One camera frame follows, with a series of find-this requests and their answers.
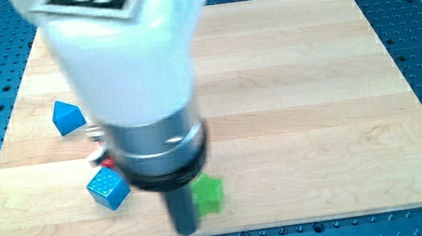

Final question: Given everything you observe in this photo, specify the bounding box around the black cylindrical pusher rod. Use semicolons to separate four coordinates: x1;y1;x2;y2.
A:
163;185;199;236

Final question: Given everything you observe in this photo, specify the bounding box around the silver black end effector flange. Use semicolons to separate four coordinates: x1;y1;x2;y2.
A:
85;99;208;193

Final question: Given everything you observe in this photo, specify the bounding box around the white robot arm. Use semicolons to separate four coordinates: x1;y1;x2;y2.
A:
11;0;208;235

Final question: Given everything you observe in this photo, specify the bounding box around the green star block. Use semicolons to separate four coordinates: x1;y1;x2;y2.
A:
191;172;224;217

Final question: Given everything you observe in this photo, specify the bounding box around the red star block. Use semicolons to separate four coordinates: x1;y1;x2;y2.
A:
100;158;115;170

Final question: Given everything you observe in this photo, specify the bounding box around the blue cube block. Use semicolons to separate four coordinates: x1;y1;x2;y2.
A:
86;167;131;210

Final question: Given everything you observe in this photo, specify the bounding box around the blue pentagon block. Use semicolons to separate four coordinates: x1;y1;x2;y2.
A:
52;101;86;136

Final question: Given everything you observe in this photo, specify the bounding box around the wooden board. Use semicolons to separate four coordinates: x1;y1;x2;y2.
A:
0;0;422;236

